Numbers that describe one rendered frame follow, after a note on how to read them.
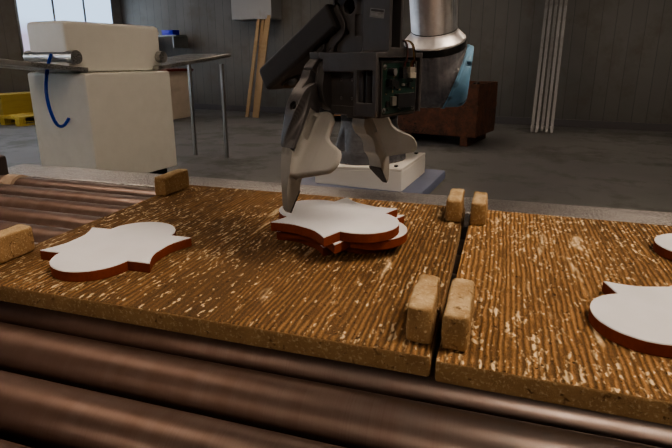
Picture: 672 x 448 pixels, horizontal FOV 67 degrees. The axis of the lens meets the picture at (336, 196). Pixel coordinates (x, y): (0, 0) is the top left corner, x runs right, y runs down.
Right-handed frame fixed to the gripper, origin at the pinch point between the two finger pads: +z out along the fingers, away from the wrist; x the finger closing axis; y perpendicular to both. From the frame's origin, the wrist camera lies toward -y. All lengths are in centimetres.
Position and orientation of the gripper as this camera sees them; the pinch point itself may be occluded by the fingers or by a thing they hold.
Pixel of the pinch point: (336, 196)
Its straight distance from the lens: 51.1
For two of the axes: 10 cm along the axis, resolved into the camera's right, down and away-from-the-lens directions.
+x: 6.5, -2.0, 7.4
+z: 0.0, 9.6, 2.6
